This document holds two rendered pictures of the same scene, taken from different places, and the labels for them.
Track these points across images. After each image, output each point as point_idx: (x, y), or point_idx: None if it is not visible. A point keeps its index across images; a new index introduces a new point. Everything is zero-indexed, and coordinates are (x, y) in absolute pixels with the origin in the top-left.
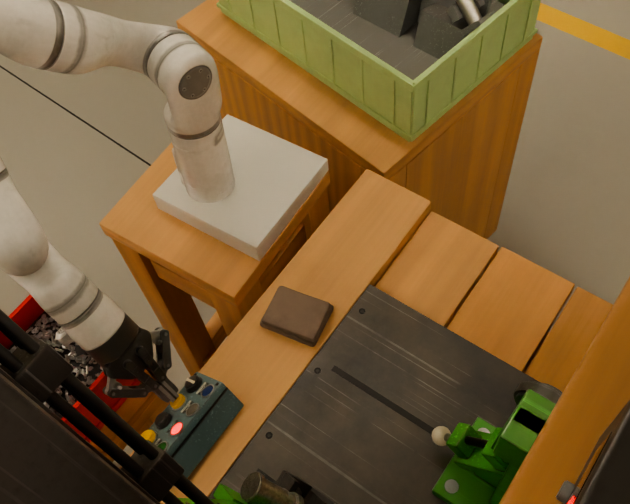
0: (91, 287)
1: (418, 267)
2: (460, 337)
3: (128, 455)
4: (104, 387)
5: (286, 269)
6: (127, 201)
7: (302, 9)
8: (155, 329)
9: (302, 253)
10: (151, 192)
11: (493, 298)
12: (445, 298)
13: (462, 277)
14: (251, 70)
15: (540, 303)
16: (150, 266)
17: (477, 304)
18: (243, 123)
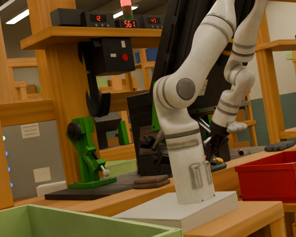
0: (218, 102)
1: None
2: (81, 194)
3: (169, 47)
4: (228, 138)
5: (152, 190)
6: (263, 207)
7: (80, 213)
8: (208, 143)
9: (142, 193)
10: (246, 210)
11: (57, 207)
12: (79, 204)
13: (65, 208)
14: None
15: None
16: None
17: (66, 205)
18: (167, 217)
